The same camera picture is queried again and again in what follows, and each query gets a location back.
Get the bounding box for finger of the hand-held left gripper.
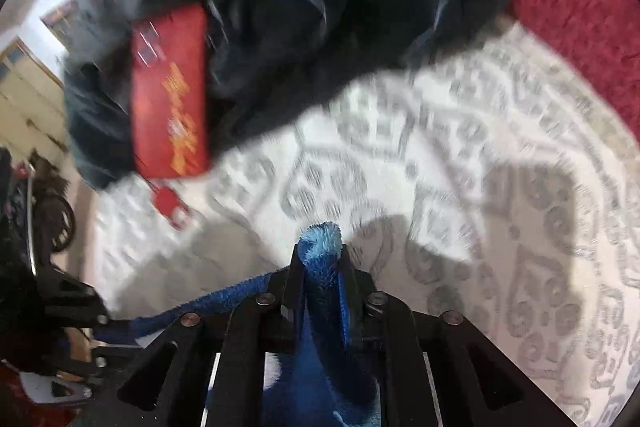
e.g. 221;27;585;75
22;349;109;403
37;269;111;328

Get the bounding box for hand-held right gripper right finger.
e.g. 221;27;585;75
340;246;571;427

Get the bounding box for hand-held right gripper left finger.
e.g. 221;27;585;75
85;246;307;427

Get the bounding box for blue star print fleece pants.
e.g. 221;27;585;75
94;221;387;427

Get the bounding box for red cloth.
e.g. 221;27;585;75
0;359;67;427

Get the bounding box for dark wheeled object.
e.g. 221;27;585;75
0;147;77;259

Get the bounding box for small red tassel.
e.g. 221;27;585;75
152;184;194;231

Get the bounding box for white grey patterned bed sheet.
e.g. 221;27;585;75
92;17;640;427

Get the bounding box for beige wooden cabinet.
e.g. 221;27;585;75
0;36;69;154

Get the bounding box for red rectangular box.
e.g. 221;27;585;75
130;4;211;180

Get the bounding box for dark teal velvet garment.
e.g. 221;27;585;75
62;0;512;190

